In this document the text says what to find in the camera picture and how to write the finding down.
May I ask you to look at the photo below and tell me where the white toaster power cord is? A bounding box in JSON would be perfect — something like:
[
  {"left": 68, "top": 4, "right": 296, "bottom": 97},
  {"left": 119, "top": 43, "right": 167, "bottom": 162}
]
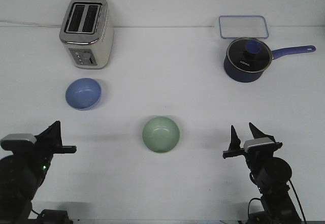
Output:
[{"left": 0, "top": 19, "right": 63, "bottom": 28}]

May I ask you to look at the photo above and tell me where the glass pot lid blue knob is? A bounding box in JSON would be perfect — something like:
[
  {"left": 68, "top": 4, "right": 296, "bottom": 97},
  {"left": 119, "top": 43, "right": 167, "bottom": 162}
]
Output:
[{"left": 226, "top": 38, "right": 272, "bottom": 73}]

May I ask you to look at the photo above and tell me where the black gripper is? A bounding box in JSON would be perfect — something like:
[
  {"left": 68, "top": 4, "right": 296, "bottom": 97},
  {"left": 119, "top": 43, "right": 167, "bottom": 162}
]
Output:
[
  {"left": 222, "top": 122, "right": 282, "bottom": 181},
  {"left": 10, "top": 121, "right": 77, "bottom": 181}
]

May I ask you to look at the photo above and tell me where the clear blue-rimmed container lid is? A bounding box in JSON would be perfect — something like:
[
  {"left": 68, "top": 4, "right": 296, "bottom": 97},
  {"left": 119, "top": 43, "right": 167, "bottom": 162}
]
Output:
[{"left": 218, "top": 15, "right": 269, "bottom": 39}]

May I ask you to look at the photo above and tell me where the green bowl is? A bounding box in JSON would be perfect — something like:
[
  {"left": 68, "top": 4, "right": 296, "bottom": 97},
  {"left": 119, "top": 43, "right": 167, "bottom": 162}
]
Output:
[{"left": 142, "top": 116, "right": 180, "bottom": 153}]

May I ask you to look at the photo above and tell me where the silver two-slot toaster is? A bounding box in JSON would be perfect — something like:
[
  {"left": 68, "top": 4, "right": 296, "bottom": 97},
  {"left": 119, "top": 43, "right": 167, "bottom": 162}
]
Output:
[{"left": 59, "top": 0, "right": 114, "bottom": 70}]

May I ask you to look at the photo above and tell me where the blue bowl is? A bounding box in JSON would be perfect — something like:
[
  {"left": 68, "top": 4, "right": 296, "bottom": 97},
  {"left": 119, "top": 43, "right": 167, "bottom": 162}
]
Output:
[{"left": 65, "top": 77, "right": 102, "bottom": 111}]

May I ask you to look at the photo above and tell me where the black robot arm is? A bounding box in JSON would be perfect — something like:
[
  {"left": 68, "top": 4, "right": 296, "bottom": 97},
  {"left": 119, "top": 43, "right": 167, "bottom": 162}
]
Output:
[
  {"left": 1, "top": 121, "right": 77, "bottom": 223},
  {"left": 222, "top": 122, "right": 306, "bottom": 223}
]

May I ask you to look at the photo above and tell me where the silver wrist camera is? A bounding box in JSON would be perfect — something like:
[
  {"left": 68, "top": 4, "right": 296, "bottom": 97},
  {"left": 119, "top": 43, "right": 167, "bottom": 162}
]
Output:
[
  {"left": 243, "top": 137, "right": 275, "bottom": 153},
  {"left": 1, "top": 134, "right": 37, "bottom": 151}
]

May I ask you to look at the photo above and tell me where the blue saucepan with handle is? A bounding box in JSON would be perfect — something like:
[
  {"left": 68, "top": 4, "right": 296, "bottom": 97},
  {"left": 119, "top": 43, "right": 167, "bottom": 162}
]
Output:
[{"left": 223, "top": 45, "right": 316, "bottom": 83}]

